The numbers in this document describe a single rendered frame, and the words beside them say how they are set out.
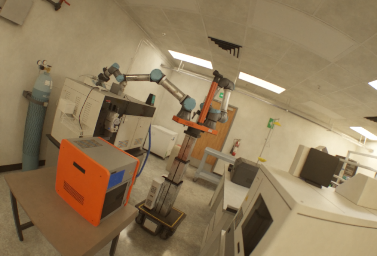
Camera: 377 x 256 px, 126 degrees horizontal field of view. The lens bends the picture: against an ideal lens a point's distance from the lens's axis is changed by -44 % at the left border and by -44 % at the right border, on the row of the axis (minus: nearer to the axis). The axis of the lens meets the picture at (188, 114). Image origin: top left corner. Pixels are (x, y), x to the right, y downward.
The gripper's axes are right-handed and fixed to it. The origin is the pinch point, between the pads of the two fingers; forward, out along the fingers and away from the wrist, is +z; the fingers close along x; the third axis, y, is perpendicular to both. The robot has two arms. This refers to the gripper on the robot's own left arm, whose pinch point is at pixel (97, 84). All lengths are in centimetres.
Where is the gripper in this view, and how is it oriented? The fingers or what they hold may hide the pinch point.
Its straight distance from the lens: 192.9
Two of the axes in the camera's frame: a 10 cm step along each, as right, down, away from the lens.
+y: 5.0, 8.3, -2.2
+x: 2.8, 0.9, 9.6
